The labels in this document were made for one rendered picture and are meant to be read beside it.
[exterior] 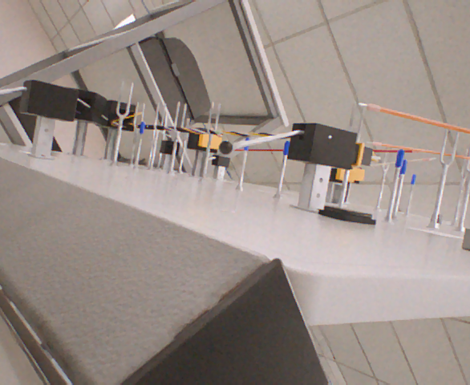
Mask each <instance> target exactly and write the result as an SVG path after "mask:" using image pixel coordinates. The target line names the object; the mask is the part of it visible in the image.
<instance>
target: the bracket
mask: <svg viewBox="0 0 470 385"><path fill-rule="evenodd" d="M330 169H331V167H328V166H324V165H320V164H307V163H305V167H304V173H303V177H302V185H301V189H300V194H299V199H298V205H290V207H293V208H296V209H302V210H306V211H309V212H313V213H318V211H319V209H323V208H324V204H325V199H326V190H327V186H328V181H329V177H330ZM320 178H322V182H320V181H319V180H320ZM317 193H319V198H317Z"/></svg>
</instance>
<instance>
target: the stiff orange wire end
mask: <svg viewBox="0 0 470 385"><path fill-rule="evenodd" d="M359 105H360V106H364V107H367V109H368V110H372V111H380V112H384V114H388V115H392V116H398V117H402V118H405V119H409V120H414V121H418V122H421V123H425V124H430V125H435V126H438V127H442V128H447V129H451V130H454V131H458V132H463V133H467V134H470V130H468V129H465V128H459V127H456V126H452V125H449V124H443V123H440V122H436V121H433V120H426V119H423V118H420V117H417V116H413V115H408V114H404V112H401V111H395V110H391V109H387V108H384V107H380V106H379V105H375V104H372V103H369V104H364V103H359Z"/></svg>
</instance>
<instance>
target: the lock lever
mask: <svg viewBox="0 0 470 385"><path fill-rule="evenodd" d="M293 136H304V131H296V132H289V133H286V134H281V135H277V136H269V137H265V138H261V139H256V140H249V141H244V142H240V143H235V142H234V141H233V142H232V144H233V151H234V150H235V149H236V148H241V147H245V146H250V145H254V144H261V143H265V142H270V141H275V140H281V139H285V138H289V137H293Z"/></svg>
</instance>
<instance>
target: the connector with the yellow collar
mask: <svg viewBox="0 0 470 385"><path fill-rule="evenodd" d="M359 147H360V144H356V145H355V154H354V159H353V163H355V164H357V160H358V155H359ZM372 153H373V148H369V147H366V146H364V149H363V158H362V162H361V166H368V167H370V166H371V158H372Z"/></svg>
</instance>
